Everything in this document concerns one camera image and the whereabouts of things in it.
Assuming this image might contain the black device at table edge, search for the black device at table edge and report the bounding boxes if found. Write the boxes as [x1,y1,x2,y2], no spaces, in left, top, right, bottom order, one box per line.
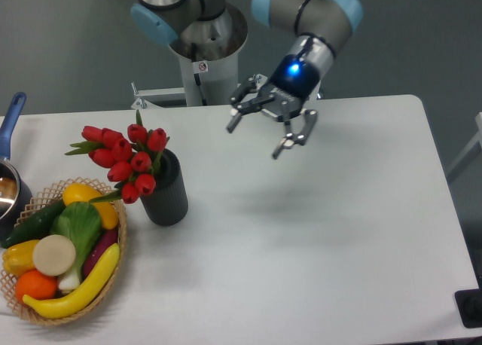
[454,289,481,328]

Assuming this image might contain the green cucumber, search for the green cucumber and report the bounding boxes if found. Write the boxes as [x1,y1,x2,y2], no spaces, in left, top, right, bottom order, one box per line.
[1,200,66,249]

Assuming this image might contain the purple eggplant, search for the purple eggplant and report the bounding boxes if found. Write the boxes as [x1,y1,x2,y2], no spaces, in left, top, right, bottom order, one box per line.
[82,229,117,279]

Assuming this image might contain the red tulip bouquet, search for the red tulip bouquet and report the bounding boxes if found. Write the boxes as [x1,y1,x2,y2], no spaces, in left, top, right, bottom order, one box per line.
[65,110,169,204]

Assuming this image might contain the woven wicker basket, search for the woven wicker basket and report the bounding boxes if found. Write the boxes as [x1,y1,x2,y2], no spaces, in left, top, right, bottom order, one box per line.
[1,177,127,326]

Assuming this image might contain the dark grey ribbed vase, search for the dark grey ribbed vase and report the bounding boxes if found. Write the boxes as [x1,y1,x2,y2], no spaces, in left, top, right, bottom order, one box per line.
[141,149,188,227]

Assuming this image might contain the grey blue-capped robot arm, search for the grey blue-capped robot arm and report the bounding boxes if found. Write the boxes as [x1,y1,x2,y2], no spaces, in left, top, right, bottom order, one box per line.
[130,0,363,158]

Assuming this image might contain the green bok choy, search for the green bok choy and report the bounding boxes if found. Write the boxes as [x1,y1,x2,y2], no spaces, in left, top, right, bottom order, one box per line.
[50,202,102,295]

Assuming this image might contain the white frame at right edge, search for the white frame at right edge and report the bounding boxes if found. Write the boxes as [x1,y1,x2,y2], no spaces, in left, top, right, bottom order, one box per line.
[446,112,481,184]

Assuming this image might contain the white metal base bracket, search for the white metal base bracket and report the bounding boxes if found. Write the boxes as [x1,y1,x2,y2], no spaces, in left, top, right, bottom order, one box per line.
[130,72,325,110]

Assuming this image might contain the beige round disc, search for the beige round disc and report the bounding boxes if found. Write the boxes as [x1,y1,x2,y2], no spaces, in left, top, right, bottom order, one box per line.
[32,235,76,276]

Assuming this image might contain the long yellow banana squash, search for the long yellow banana squash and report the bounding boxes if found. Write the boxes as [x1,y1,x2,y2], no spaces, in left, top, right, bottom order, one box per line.
[23,243,121,319]

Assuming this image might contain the orange fruit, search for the orange fruit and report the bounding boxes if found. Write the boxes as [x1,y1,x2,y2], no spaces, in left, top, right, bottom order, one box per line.
[15,270,57,303]

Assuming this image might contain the yellow bell pepper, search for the yellow bell pepper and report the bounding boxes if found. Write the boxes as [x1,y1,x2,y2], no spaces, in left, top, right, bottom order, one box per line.
[2,240,40,277]

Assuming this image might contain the blue-handled saucepan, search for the blue-handled saucepan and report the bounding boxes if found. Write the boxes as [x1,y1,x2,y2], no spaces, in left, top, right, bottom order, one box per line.
[1,92,32,240]

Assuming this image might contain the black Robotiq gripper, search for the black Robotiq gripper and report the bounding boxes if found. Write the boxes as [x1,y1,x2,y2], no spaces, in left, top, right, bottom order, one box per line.
[226,54,320,160]

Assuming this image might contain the yellow lemon squash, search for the yellow lemon squash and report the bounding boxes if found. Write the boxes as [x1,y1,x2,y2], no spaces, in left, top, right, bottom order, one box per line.
[62,182,119,230]

